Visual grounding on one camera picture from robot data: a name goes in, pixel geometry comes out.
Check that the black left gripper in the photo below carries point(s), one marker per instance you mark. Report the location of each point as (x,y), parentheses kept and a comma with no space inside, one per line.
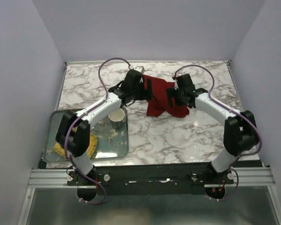
(145,94)

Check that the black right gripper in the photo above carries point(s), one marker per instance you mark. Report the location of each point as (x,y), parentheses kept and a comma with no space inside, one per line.
(171,92)

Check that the red cloth napkin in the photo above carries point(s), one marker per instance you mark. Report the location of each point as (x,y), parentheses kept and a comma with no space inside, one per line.
(159,102)

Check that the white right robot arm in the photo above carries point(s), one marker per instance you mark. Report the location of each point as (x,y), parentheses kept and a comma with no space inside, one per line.
(240,132)

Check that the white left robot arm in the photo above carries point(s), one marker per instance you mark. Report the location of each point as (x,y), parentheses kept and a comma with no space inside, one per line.
(75,127)

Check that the white cup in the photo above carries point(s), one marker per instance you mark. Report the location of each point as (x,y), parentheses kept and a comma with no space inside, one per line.
(117,118)

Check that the floral metal tray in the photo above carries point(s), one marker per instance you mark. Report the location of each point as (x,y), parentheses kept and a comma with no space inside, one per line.
(111,142)

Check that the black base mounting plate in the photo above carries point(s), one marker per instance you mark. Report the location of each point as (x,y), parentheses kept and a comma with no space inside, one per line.
(175,179)

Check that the yellow woven coaster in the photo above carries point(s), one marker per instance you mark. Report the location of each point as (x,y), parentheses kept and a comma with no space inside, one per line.
(90,150)

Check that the aluminium frame rail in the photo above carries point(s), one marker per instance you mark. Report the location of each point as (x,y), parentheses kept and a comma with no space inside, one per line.
(248,177)

